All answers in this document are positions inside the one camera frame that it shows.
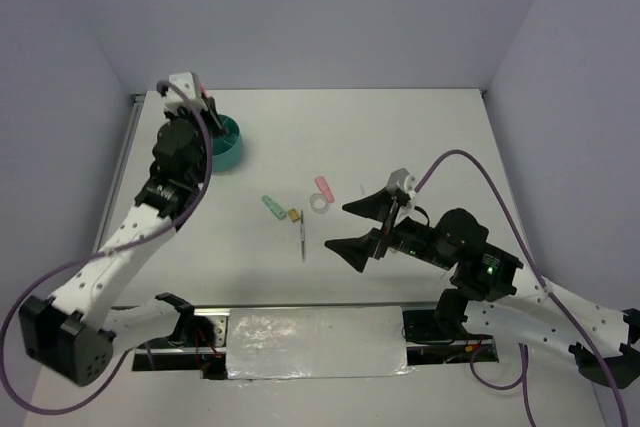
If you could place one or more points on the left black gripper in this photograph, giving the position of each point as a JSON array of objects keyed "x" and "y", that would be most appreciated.
[{"x": 211, "y": 116}]

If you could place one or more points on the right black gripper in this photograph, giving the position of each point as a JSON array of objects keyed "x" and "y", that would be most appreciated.
[{"x": 355, "y": 249}]

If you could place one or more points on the silver white pen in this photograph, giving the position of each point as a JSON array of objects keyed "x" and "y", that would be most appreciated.
[{"x": 302, "y": 235}]

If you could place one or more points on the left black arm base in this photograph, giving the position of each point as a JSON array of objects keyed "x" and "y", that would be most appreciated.
[{"x": 202, "y": 349}]

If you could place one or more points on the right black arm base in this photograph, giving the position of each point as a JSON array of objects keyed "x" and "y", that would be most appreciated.
[{"x": 427, "y": 344}]

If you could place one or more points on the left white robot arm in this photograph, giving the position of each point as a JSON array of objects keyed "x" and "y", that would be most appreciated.
[{"x": 76, "y": 330}]

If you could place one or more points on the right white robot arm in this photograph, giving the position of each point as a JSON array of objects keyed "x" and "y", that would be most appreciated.
[{"x": 491, "y": 291}]

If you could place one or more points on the teal round divided organizer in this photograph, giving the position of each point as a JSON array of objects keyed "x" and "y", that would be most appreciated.
[{"x": 227, "y": 149}]

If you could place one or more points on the clear tape roll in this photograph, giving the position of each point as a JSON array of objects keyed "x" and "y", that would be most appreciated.
[{"x": 318, "y": 203}]

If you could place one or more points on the yellow binder clip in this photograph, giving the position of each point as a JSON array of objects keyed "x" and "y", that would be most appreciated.
[{"x": 294, "y": 215}]

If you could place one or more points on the green highlighter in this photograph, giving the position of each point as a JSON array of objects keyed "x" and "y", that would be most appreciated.
[{"x": 274, "y": 207}]

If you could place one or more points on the silver foil sheet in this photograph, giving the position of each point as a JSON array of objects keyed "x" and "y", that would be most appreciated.
[{"x": 316, "y": 343}]

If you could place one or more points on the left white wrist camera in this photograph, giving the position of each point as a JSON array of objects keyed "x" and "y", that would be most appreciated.
[{"x": 180, "y": 91}]

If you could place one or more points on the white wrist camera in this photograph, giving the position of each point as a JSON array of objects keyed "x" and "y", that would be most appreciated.
[
  {"x": 400, "y": 186},
  {"x": 180, "y": 91}
]

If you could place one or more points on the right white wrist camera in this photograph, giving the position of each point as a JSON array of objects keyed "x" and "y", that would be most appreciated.
[{"x": 400, "y": 186}]

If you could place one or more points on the aluminium rail left edge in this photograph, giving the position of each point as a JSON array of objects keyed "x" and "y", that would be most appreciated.
[{"x": 111, "y": 143}]

